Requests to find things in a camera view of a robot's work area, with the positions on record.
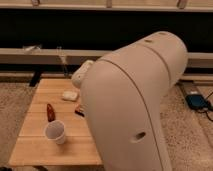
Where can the orange black gripper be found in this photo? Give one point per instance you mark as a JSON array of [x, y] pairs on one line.
[[79, 110]]

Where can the wooden table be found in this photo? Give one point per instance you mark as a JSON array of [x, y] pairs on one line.
[[32, 148]]

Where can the white sponge block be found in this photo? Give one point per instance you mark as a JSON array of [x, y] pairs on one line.
[[70, 95]]

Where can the long wooden bench rail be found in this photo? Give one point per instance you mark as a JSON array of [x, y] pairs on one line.
[[77, 57]]

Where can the blue power adapter box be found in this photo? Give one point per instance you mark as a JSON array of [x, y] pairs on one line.
[[196, 101]]

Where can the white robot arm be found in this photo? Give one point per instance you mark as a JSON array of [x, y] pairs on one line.
[[121, 94]]

